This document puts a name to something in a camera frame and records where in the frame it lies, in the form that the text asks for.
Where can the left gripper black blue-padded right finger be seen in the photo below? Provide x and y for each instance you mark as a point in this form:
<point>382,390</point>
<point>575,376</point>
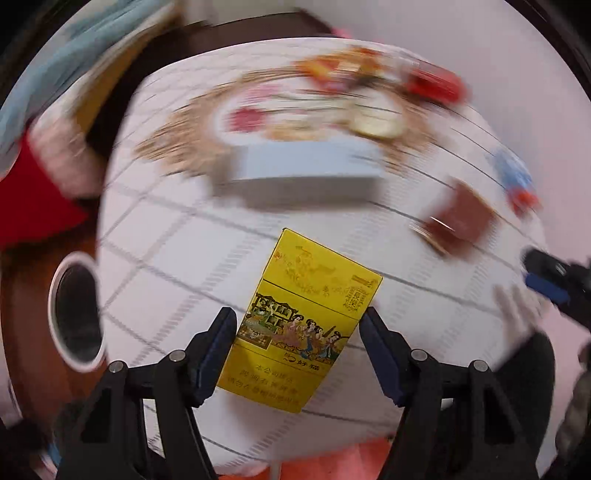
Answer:
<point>457,422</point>

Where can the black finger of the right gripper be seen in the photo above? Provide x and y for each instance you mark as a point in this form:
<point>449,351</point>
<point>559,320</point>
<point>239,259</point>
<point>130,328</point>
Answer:
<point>565,285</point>

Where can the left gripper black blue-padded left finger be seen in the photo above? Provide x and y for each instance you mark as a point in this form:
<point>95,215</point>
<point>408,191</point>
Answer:
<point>138,422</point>

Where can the yellow cigarette box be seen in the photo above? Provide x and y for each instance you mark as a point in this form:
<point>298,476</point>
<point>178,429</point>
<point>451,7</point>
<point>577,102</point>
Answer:
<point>304,310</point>

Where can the red soda can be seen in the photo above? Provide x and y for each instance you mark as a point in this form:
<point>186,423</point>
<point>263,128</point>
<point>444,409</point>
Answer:
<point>436,84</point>

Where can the light blue carton box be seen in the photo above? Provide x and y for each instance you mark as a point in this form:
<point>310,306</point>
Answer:
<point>273,175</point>

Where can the orange snack wrapper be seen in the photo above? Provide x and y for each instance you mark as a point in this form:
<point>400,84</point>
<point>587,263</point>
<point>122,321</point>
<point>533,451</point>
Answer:
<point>341,70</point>

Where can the blue white milk carton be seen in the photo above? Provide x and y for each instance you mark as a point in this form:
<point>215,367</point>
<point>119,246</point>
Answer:
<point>517,181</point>

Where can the white round trash bin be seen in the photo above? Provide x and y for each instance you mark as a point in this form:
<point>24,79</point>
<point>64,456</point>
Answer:
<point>73,313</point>

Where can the white checked tablecloth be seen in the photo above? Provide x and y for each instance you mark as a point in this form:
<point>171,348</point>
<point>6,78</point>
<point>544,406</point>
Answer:
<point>169,256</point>

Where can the red bed sheet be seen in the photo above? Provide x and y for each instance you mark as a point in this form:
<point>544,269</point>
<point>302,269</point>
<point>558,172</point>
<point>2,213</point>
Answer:
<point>33,208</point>

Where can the light blue blanket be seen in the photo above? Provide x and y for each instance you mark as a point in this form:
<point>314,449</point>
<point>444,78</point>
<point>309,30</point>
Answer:
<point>85,42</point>

